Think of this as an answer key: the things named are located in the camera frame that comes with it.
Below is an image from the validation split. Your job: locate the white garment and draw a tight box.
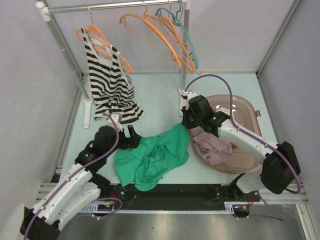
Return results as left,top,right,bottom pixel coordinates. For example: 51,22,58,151
216,107,230,115

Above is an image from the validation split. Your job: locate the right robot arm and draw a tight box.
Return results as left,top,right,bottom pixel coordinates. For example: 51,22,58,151
181,91,301,201

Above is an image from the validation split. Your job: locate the pink thin hanger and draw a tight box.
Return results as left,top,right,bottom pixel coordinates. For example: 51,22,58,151
176,0,202,75

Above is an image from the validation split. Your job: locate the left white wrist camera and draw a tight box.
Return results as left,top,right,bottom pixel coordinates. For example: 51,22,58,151
107,113,123,132

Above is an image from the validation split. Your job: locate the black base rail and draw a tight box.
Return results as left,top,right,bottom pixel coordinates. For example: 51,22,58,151
103,183,260,212

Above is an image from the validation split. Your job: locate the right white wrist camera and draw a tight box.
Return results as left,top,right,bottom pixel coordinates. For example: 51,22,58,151
180,91,199,107

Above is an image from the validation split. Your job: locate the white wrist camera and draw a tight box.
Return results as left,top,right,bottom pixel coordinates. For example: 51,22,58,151
107,113,123,132
180,91,199,107

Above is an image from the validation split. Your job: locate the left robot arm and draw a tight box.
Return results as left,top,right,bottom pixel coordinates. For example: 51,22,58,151
19,125,142,240

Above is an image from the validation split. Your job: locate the pink mauve garment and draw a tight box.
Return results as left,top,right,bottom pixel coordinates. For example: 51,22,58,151
193,131,233,166

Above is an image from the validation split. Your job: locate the black white striped tank top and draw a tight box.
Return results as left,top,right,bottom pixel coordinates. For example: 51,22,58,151
79,27,145,124

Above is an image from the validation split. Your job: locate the teal hanger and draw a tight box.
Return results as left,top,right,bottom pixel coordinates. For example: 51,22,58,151
155,0,201,75

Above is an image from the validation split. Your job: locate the green tank top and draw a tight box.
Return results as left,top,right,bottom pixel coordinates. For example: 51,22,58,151
114,123,190,192

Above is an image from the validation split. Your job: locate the orange hanger front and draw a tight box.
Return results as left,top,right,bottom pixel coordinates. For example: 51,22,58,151
119,0,182,68

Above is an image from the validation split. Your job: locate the brown plastic laundry basket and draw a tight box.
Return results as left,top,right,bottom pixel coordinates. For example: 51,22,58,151
188,94,262,173

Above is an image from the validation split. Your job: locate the orange hanger with striped top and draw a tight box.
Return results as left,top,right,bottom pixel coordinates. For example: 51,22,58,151
84,4,134,74

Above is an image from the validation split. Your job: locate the metal clothes rack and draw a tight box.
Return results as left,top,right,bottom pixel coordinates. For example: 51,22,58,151
35,0,179,129

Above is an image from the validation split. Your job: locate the red garment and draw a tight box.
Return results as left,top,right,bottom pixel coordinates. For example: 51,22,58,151
230,142,238,149

